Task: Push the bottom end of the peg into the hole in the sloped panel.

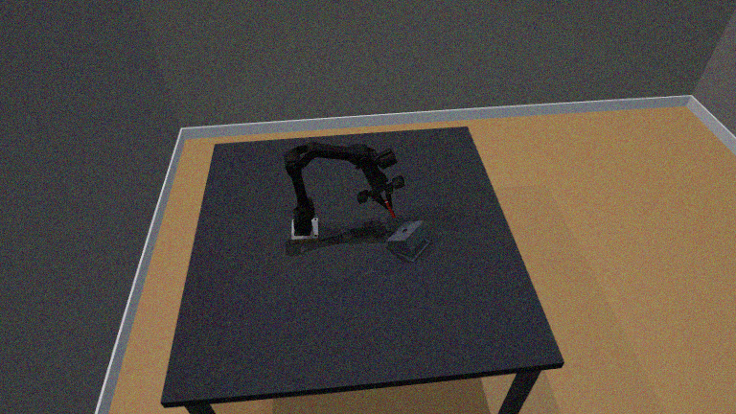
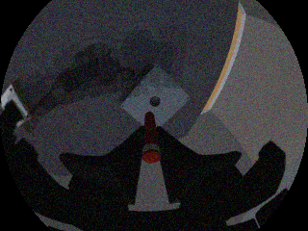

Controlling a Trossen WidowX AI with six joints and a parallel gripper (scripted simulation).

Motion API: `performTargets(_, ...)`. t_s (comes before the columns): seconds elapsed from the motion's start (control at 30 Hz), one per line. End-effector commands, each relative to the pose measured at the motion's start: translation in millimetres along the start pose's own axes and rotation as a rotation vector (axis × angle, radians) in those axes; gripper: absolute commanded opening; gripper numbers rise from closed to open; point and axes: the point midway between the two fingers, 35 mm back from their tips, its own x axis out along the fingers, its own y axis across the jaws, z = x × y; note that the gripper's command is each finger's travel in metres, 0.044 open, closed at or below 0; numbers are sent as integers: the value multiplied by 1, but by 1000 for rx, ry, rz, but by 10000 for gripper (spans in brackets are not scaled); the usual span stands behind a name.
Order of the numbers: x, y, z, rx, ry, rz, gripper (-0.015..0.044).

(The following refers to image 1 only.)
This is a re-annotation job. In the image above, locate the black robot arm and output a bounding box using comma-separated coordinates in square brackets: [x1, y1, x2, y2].
[284, 142, 398, 236]

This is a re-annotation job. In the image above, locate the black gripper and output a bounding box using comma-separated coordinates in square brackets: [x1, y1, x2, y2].
[357, 171, 404, 210]

